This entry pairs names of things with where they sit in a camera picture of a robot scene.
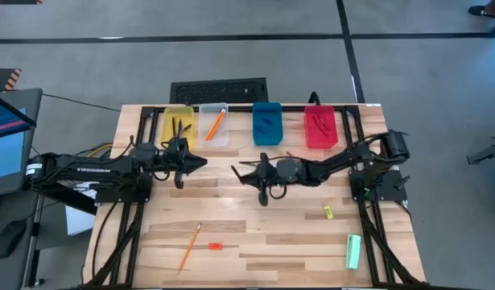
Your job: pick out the black keyboard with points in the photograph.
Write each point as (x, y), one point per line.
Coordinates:
(219, 92)

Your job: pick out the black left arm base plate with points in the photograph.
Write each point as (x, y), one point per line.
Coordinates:
(122, 195)

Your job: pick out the white paper sheet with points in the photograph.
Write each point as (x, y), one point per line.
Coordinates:
(78, 221)

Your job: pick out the monitor with blue screen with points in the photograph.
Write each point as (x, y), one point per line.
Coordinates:
(5, 161)

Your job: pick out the red plastic bin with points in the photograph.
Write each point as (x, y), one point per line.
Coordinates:
(311, 141)

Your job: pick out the clear plastic bin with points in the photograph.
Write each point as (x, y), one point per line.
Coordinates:
(205, 121)

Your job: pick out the blue plastic bin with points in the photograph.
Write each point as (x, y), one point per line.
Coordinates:
(275, 137)

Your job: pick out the yellow plastic bin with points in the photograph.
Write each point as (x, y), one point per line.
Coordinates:
(166, 117)

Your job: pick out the green eraser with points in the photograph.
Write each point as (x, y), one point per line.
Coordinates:
(353, 251)

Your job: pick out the grey side desk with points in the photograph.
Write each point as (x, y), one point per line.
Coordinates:
(1, 274)

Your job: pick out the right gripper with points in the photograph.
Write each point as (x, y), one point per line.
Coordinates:
(265, 176)

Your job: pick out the black desk beam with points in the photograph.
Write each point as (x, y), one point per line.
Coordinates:
(70, 201)

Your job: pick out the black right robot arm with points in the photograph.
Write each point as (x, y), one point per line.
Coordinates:
(335, 163)

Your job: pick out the orange eraser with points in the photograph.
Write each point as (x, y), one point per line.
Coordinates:
(215, 245)

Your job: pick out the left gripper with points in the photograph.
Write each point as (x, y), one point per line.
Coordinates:
(176, 159)

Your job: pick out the yellow eraser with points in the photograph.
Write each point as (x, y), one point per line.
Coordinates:
(328, 212)

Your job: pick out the person's foot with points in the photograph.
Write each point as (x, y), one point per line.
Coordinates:
(478, 11)

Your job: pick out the grey metal stand leg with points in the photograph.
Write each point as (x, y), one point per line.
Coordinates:
(486, 154)

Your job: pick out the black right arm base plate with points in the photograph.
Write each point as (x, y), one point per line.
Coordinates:
(392, 189)

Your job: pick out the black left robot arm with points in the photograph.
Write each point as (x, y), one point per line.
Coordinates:
(94, 169)

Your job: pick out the black computer mouse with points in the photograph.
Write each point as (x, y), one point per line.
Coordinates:
(7, 237)

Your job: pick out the blue pen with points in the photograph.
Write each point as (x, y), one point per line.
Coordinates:
(180, 128)

